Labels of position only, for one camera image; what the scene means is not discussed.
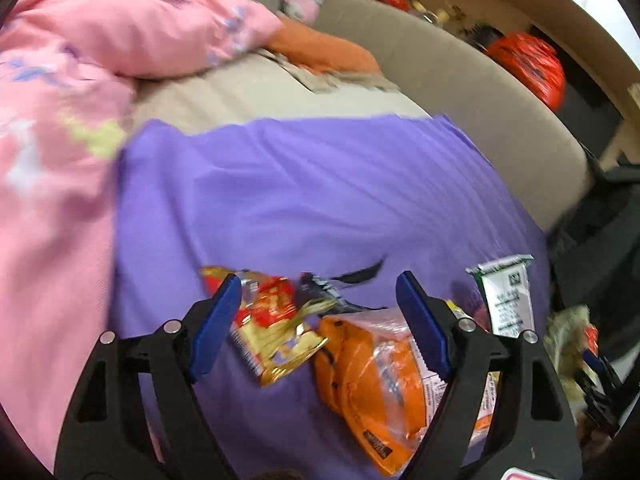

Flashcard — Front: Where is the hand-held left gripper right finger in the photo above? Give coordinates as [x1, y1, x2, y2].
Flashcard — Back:
[395, 270, 583, 480]

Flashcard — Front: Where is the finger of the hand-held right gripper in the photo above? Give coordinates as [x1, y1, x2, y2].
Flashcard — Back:
[579, 350, 630, 433]

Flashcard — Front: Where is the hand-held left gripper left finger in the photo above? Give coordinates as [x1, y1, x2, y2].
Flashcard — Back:
[54, 272, 243, 480]

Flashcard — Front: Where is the pale yellow plastic bag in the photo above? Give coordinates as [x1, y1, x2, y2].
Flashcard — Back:
[542, 305, 601, 411]

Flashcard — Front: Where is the red and gold snack wrapper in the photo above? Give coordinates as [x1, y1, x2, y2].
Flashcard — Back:
[200, 266, 331, 388]

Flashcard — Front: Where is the orange snack bag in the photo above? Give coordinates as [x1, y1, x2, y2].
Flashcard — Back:
[312, 307, 501, 478]

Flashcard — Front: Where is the green and white wrapper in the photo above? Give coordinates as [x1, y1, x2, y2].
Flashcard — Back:
[466, 254, 536, 338]

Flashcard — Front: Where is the small black wrapper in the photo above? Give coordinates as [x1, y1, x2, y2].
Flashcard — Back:
[298, 271, 351, 311]

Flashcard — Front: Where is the black jacket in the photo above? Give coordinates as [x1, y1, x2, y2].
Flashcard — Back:
[547, 160, 640, 361]

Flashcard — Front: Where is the purple cloth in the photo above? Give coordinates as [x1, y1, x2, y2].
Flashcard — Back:
[112, 114, 551, 480]

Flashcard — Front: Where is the pink floral blanket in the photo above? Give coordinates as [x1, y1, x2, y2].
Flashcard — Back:
[0, 0, 286, 471]

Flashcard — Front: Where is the beige upholstered bed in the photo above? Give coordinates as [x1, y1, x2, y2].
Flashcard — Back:
[22, 0, 596, 233]

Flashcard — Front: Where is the large red plastic bag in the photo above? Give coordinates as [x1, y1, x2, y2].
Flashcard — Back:
[485, 31, 567, 111]

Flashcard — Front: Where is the orange pillow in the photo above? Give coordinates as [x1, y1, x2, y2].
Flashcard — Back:
[265, 25, 381, 76]

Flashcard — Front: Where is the yellow flower ornament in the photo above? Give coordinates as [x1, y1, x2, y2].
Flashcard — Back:
[407, 0, 468, 31]

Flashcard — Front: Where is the pink plush toy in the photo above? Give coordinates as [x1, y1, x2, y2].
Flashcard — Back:
[277, 0, 321, 23]

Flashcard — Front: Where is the light wooden shelf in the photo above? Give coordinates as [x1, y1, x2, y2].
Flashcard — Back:
[415, 0, 640, 171]

